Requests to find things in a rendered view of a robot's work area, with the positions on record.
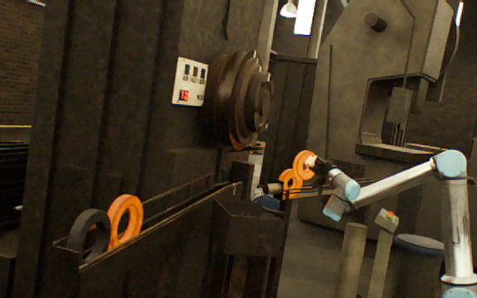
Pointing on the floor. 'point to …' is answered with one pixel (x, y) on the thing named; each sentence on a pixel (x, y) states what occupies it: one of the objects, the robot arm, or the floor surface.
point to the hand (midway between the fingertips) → (306, 161)
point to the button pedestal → (382, 253)
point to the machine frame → (123, 132)
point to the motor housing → (257, 271)
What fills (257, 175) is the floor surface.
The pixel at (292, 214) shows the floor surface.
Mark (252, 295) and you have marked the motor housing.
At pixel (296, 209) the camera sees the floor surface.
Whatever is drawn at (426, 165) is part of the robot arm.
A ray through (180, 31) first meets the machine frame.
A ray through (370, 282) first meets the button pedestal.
